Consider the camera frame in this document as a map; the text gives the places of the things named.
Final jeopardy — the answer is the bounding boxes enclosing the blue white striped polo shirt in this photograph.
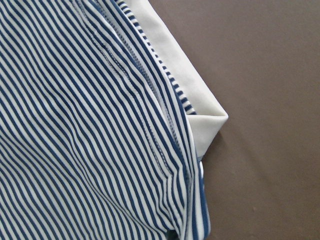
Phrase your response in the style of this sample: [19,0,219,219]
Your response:
[0,0,228,240]

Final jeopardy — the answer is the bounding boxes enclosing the brown paper table cover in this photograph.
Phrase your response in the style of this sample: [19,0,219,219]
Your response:
[151,0,320,240]

